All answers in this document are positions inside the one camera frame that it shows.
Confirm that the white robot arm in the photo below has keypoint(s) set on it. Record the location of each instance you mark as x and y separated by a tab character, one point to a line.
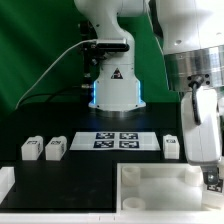
192	32

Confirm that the white marker sheet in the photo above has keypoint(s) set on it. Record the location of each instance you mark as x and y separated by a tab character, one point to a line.
133	141

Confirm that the white front obstacle bar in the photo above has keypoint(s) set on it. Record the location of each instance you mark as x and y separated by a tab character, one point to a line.
207	217

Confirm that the white left obstacle wall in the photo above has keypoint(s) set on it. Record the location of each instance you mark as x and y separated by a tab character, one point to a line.
7	180

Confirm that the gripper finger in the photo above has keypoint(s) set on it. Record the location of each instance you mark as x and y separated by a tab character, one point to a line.
210	175

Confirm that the black camera on stand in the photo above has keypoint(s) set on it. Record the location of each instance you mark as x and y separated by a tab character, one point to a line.
94	53

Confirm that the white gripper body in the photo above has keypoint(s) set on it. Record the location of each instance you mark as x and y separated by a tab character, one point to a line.
202	142

